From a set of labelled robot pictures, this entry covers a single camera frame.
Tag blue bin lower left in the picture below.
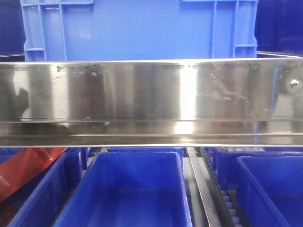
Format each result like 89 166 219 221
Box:
0 148 83 227

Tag stainless steel shelf beam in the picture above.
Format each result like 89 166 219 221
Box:
0 56 303 147

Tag blue bin lower centre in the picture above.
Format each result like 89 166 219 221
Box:
54 152 192 227

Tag steel roller track rail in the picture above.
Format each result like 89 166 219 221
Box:
187 147 221 227

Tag blue bin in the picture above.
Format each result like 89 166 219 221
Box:
236 156 303 227
54 152 192 227
0 148 83 227

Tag blue bin lower right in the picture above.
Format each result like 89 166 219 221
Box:
236 156 303 227

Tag blue crate on upper shelf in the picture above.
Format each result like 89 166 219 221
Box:
20 0 258 61

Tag red foil bag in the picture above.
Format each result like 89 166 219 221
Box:
0 148 66 201

